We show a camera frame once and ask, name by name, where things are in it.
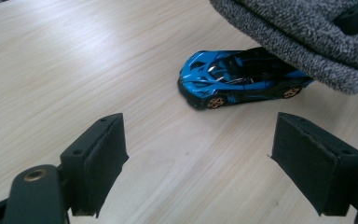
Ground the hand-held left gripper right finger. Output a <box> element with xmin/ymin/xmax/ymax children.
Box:
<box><xmin>270</xmin><ymin>112</ymin><xmax>358</xmax><ymax>217</ymax></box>

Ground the blue and black toy car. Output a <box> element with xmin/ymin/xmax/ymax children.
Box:
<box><xmin>176</xmin><ymin>46</ymin><xmax>315</xmax><ymax>111</ymax></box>

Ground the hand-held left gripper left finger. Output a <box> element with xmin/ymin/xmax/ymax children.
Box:
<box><xmin>60</xmin><ymin>112</ymin><xmax>130</xmax><ymax>218</ymax></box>

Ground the gray knitted cloth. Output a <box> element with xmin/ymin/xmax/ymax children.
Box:
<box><xmin>209</xmin><ymin>0</ymin><xmax>358</xmax><ymax>95</ymax></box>

